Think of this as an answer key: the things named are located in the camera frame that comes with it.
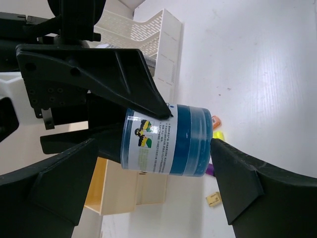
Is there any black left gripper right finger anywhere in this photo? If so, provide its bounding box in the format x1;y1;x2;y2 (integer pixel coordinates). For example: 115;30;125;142
211;139;317;238

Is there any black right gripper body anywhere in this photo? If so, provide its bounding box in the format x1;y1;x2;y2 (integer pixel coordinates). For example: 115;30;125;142
0;0;99;129

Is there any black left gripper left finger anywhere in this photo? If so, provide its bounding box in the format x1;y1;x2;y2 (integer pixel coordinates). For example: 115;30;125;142
0;139;99;238

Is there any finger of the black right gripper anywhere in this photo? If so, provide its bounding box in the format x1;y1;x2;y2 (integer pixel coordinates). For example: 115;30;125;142
16;45;172;119
40;123;124;164

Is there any beige wooden drawer cabinet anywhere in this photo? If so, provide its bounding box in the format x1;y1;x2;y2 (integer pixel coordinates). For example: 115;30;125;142
85;157;167;216

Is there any purple highlighter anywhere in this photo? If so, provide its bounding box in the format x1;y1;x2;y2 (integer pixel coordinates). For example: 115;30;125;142
206;163;215;177

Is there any blue gel jar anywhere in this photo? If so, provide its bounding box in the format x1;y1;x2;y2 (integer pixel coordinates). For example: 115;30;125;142
120;104;213;177

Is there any small tan eraser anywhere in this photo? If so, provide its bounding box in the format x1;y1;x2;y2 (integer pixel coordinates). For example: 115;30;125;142
206;192;222;207

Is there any black yellow highlighter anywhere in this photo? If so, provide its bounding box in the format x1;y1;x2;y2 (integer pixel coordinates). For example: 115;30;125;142
212;131;225;141

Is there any white plastic file organizer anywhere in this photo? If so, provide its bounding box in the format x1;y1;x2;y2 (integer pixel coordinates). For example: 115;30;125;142
94;9;182;103

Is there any orange highlighter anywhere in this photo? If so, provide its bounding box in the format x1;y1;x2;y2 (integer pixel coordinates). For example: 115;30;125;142
211;116;221;129

